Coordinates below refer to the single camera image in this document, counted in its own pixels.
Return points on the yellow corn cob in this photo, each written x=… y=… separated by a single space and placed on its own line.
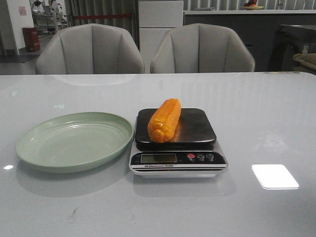
x=162 y=125

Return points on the black silver kitchen scale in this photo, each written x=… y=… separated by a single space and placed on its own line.
x=194 y=151

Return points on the right grey upholstered chair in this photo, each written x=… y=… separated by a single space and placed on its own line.
x=201 y=48

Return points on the grey upholstered chair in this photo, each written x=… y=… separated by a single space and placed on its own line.
x=201 y=48
x=90 y=49

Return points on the light green plate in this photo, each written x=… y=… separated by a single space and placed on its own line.
x=75 y=142

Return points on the left grey upholstered chair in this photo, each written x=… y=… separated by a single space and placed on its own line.
x=90 y=49

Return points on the white cabinet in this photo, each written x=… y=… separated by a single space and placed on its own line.
x=155 y=18

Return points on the red barrier tape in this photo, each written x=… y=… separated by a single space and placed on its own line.
x=111 y=16

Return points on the grey counter with white top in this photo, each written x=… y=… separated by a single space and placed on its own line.
x=256 y=28

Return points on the fruit plate on counter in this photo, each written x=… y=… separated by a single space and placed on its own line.
x=251 y=5

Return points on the red bin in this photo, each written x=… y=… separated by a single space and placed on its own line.
x=31 y=39

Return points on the beige cushion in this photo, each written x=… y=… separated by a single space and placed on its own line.
x=306 y=63

